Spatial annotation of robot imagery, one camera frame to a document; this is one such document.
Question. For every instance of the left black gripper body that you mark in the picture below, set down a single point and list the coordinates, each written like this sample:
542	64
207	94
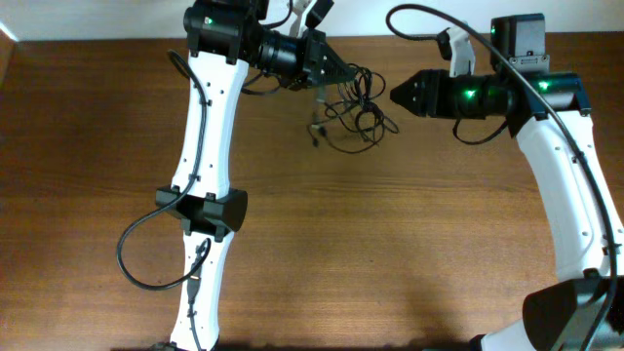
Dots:
314	60

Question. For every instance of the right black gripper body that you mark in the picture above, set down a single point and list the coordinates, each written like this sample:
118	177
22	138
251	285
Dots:
460	97

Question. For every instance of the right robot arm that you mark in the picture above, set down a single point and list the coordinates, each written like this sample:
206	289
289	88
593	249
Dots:
549	116

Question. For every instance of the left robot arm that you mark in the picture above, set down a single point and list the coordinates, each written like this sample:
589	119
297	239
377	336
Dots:
225	39

